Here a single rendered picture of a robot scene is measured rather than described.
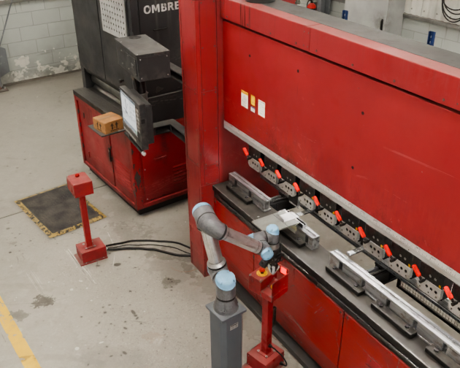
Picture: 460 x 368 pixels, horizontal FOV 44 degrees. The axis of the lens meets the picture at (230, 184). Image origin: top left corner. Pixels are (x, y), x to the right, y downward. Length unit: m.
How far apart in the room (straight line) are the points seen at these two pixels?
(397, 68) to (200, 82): 1.73
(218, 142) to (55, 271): 1.89
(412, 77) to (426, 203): 0.61
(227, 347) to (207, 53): 1.97
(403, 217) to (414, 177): 0.24
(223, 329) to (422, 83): 1.78
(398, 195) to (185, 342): 2.10
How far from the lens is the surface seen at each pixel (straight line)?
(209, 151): 4.39
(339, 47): 3.11
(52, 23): 10.01
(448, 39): 8.11
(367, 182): 3.17
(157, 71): 4.14
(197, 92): 4.16
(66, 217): 5.96
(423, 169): 2.87
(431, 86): 2.71
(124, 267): 5.17
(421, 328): 3.29
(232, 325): 3.50
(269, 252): 3.30
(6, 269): 5.45
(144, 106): 4.17
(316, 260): 3.73
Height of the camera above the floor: 3.08
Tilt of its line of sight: 29 degrees down
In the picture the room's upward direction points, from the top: straight up
